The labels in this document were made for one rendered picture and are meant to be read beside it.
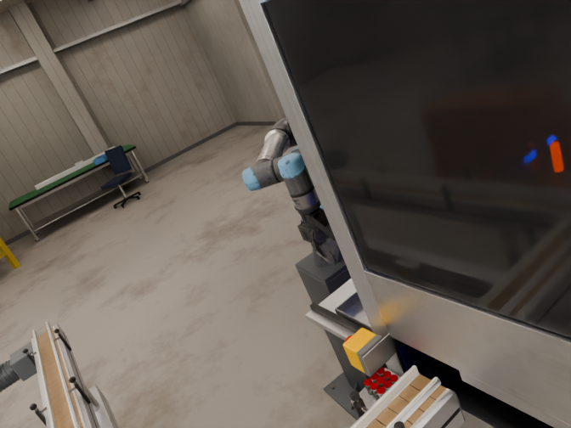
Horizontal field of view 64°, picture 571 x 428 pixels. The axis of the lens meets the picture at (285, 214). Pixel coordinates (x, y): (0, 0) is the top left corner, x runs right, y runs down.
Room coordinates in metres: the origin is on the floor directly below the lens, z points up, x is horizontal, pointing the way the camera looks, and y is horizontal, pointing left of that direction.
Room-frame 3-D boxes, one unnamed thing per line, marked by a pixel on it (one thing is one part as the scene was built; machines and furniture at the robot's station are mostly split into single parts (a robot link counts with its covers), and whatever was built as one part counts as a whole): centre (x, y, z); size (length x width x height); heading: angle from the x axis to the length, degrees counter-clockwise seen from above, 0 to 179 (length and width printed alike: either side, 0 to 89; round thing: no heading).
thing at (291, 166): (1.26, -0.07, 1.37); 0.09 x 0.08 x 0.11; 162
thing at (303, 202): (1.25, -0.07, 1.29); 0.08 x 0.08 x 0.05
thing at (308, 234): (1.26, -0.07, 1.21); 0.09 x 0.08 x 0.12; 26
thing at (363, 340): (0.90, -0.04, 0.99); 0.08 x 0.07 x 0.07; 25
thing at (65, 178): (8.70, 3.27, 0.43); 2.37 x 0.94 x 0.86; 111
